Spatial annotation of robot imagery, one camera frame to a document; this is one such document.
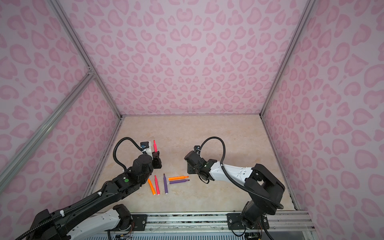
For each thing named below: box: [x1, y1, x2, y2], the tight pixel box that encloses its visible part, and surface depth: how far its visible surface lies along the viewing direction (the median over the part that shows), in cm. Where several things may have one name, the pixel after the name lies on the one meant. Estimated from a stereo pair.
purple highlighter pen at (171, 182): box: [169, 179, 190, 185], surface depth 88 cm
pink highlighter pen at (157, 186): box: [154, 175, 161, 196], surface depth 86 cm
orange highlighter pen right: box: [168, 175, 189, 181], surface depth 90 cm
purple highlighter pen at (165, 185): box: [163, 173, 169, 195], surface depth 87 cm
